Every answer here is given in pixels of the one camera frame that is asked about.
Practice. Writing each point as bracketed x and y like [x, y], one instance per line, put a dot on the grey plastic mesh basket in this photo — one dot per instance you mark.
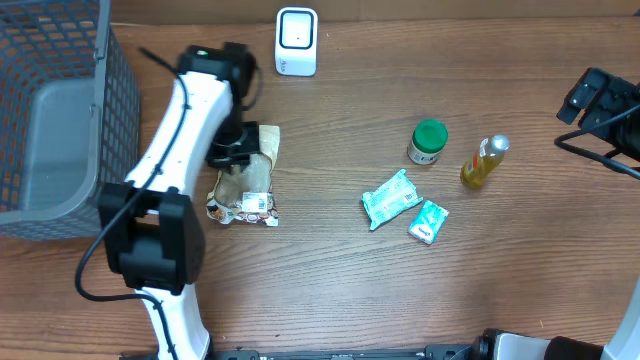
[70, 113]

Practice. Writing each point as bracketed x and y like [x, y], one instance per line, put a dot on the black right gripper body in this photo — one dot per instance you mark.
[601, 107]

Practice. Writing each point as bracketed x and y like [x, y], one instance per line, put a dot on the green lid white jar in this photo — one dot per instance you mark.
[428, 140]

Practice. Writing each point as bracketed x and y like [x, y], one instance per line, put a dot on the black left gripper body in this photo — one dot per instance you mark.
[237, 141]

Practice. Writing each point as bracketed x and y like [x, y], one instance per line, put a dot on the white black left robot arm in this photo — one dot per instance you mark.
[150, 230]

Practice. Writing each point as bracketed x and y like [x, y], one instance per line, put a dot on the yellow liquid bottle silver cap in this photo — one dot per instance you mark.
[489, 156]

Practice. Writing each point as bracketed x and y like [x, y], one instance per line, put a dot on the beige PanTree snack pouch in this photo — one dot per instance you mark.
[246, 194]

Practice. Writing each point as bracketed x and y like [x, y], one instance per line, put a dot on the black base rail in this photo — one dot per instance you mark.
[430, 352]

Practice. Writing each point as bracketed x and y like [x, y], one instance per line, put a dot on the teal snack bar wrapper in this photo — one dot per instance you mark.
[395, 196]

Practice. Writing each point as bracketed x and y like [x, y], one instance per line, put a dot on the teal tissue pack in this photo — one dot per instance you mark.
[427, 224]

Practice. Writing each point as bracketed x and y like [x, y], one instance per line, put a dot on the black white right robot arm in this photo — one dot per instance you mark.
[561, 225]

